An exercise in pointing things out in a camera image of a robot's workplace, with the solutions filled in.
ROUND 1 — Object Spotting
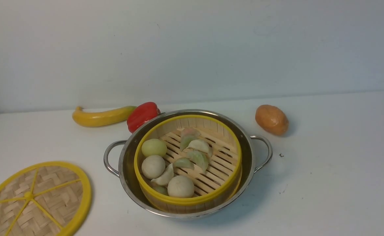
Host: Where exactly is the yellow-rimmed bamboo steamer basket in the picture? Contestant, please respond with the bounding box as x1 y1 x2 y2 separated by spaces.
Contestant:
134 112 243 214

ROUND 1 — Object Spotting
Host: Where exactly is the yellow-rimmed bamboo steamer lid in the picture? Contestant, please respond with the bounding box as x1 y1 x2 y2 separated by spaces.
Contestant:
0 161 93 236

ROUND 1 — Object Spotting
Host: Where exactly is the stainless steel pot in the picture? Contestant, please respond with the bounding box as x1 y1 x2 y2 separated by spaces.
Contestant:
103 109 272 219

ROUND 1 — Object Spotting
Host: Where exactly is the pink dumpling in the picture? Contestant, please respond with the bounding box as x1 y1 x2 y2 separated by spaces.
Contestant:
181 127 201 138

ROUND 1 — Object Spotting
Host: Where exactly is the pale green dumpling top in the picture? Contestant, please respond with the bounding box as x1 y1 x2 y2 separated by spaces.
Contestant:
180 135 198 151

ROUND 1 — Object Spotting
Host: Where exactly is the white dumpling right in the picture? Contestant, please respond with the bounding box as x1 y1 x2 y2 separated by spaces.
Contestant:
187 139 213 157

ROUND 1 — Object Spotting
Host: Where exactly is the large green dumpling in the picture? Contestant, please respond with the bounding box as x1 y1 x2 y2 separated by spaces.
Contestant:
187 150 209 174

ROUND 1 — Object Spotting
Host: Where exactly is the small green dumpling centre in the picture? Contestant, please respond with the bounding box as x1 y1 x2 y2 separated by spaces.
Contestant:
173 157 195 170

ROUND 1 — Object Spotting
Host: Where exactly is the red bell pepper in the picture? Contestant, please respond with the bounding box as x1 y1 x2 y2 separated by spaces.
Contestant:
127 102 161 133

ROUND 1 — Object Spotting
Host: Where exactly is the yellow-green round bun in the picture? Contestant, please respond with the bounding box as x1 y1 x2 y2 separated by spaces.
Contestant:
141 139 167 157

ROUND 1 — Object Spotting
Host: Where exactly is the white bun upper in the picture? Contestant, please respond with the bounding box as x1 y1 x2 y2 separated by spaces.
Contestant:
141 155 166 180

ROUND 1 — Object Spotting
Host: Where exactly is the white bun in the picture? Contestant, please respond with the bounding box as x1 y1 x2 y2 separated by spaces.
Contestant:
167 175 195 198
141 155 166 180

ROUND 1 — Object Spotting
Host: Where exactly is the white dumpling beside buns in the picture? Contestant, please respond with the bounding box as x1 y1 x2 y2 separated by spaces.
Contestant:
151 163 174 186

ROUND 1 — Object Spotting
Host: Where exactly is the white bun lower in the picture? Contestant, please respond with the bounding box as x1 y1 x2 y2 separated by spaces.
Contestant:
167 175 195 198

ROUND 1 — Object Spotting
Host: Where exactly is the brown potato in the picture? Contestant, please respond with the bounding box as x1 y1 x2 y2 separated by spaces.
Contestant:
255 105 289 136

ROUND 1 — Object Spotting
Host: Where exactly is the yellow banana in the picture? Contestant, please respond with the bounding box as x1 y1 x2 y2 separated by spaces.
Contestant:
72 106 137 128

